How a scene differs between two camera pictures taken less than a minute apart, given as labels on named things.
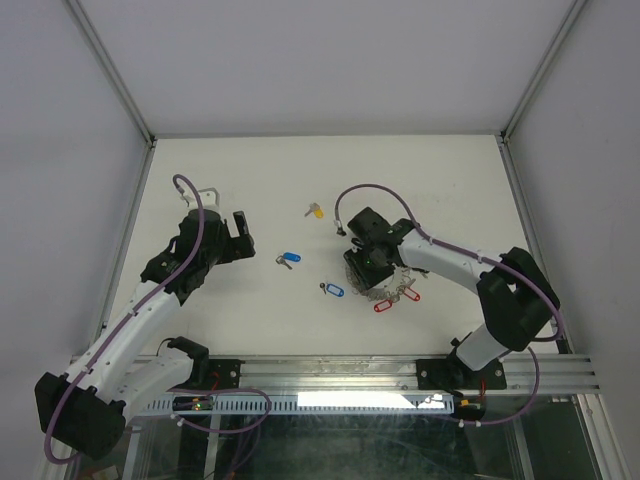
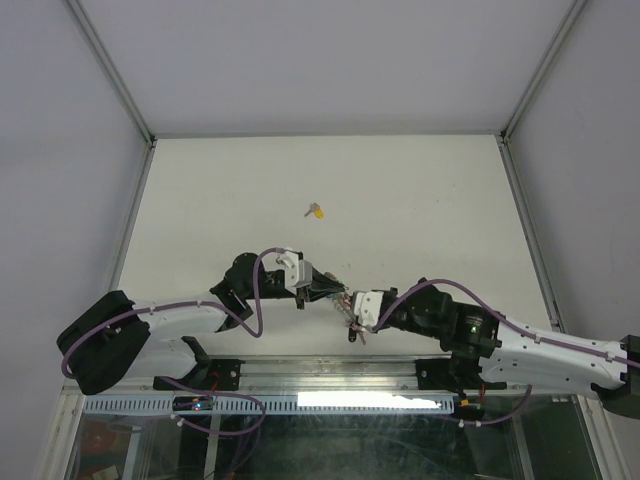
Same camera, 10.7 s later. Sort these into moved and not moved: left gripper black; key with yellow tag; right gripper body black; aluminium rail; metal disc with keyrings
Moved: left gripper black; metal disc with keyrings; right gripper body black
Not moved: key with yellow tag; aluminium rail
